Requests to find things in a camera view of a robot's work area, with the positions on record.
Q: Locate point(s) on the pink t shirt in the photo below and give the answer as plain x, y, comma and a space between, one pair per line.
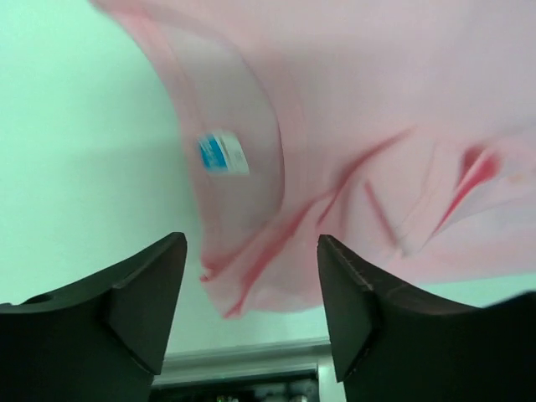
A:
405, 129

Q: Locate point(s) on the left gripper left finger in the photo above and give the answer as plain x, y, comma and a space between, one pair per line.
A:
101, 338

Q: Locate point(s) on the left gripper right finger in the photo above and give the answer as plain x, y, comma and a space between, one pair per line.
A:
392, 341

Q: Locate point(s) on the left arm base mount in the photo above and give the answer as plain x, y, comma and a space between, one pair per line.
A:
300, 386

